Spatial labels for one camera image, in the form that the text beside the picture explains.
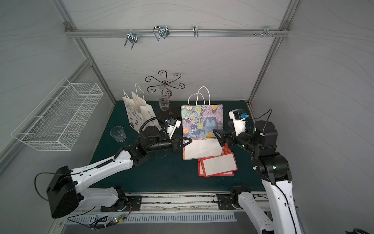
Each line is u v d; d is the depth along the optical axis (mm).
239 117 485
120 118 1097
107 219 703
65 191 389
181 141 651
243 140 502
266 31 764
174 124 623
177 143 595
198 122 671
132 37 781
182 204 748
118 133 977
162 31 765
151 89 820
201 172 838
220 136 516
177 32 779
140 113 805
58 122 686
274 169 388
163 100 921
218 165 850
